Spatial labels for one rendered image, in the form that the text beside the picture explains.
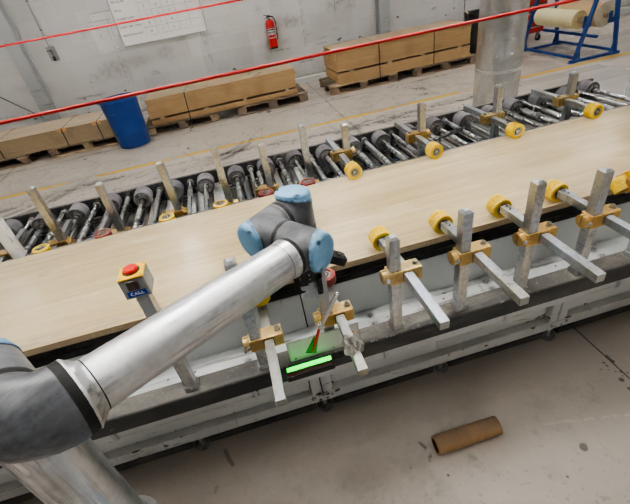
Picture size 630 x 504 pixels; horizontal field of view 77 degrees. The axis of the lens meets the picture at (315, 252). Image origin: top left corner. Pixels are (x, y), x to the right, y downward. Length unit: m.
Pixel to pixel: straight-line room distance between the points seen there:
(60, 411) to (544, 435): 1.93
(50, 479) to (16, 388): 0.26
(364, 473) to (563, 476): 0.80
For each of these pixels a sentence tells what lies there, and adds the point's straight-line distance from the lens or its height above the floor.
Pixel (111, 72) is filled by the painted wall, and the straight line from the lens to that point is 8.43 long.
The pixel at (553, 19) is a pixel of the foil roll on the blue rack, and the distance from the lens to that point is 8.25.
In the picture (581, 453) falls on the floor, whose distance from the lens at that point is 2.19.
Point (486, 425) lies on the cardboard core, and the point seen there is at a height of 0.08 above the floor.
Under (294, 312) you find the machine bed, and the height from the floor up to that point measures 0.72.
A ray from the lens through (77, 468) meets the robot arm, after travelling 0.88.
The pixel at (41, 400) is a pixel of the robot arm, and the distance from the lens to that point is 0.63.
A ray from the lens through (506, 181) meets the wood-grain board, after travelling 2.03.
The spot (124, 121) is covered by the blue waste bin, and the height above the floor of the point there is 0.41.
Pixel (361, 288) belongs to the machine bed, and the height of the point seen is 0.74.
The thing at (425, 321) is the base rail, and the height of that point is 0.70.
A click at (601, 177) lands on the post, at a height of 1.11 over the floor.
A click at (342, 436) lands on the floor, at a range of 2.10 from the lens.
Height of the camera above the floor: 1.82
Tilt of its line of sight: 35 degrees down
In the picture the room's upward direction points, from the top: 11 degrees counter-clockwise
